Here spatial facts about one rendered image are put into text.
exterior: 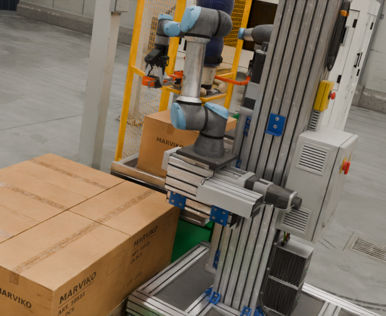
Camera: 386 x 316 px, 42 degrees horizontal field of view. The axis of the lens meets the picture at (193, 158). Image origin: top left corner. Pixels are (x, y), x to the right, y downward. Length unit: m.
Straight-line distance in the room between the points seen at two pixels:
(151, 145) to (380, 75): 8.78
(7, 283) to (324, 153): 1.45
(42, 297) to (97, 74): 2.31
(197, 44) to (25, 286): 1.23
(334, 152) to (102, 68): 2.31
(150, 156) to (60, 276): 1.26
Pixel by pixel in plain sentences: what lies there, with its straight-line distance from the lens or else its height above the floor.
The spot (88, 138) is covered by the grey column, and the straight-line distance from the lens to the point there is 4.23.
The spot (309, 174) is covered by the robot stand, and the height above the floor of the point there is 1.07.
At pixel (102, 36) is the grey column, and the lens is 4.04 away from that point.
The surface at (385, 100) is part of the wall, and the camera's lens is 11.40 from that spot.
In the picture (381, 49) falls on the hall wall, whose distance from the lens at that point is 11.50.
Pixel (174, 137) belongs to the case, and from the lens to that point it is 3.09.
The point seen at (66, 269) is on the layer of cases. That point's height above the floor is 0.54.
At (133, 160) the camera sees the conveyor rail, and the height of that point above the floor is 0.58.
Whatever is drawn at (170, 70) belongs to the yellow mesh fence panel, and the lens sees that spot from 3.83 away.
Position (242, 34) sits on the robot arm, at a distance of 3.25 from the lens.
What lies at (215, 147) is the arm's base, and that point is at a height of 1.08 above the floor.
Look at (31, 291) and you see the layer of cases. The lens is 2.19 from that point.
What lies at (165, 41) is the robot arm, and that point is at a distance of 2.71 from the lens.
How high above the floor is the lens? 1.75
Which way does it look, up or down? 18 degrees down
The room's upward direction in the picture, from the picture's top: 11 degrees clockwise
